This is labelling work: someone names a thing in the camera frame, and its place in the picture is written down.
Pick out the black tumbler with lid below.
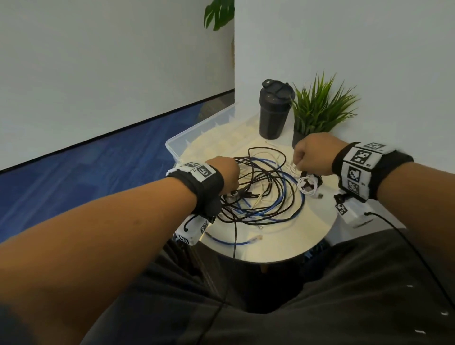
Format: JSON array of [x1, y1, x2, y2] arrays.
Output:
[[258, 79, 296, 140]]

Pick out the person's left hand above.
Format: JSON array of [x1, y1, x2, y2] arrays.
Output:
[[205, 155, 241, 196]]

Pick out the person's dark trousers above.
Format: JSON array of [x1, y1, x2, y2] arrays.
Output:
[[80, 227, 455, 345]]

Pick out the clear plastic storage bin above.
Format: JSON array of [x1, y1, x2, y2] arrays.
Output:
[[165, 103, 237, 168]]

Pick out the person's left forearm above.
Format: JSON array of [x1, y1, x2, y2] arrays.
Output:
[[0, 176, 198, 345]]

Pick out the thin cream cable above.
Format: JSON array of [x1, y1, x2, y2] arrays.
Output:
[[248, 177, 278, 228]]

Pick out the person's right forearm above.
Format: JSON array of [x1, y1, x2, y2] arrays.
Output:
[[376, 162, 455, 303]]

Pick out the round white table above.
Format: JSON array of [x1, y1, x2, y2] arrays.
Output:
[[176, 117, 338, 263]]

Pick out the thin white cable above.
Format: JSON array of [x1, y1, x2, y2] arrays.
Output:
[[297, 174, 324, 199]]

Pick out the blue network cable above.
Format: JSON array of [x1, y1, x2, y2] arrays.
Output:
[[204, 156, 306, 246]]

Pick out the person's right hand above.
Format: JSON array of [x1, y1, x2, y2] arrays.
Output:
[[292, 132, 349, 177]]

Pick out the large leafy green plant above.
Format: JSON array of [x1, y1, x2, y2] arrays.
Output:
[[203, 0, 235, 31]]

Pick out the small potted grass plant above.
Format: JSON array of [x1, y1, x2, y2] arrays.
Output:
[[291, 73, 360, 148]]

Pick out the black marker wristband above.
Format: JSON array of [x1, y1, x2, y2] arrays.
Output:
[[166, 162, 225, 219], [331, 141, 415, 203]]

